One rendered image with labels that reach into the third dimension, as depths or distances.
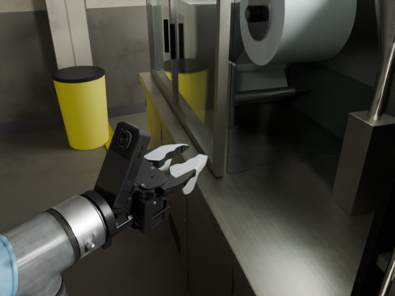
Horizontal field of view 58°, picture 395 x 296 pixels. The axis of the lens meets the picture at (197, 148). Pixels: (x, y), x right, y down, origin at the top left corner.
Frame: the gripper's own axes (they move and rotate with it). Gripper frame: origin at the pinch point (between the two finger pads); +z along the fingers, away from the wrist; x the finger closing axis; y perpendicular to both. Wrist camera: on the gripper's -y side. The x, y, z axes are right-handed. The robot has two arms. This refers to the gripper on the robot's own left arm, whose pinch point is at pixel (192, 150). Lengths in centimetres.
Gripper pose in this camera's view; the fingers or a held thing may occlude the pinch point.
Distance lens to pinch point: 60.0
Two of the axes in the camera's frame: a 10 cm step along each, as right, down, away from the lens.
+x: 7.5, 4.3, -5.0
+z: 6.5, -3.6, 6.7
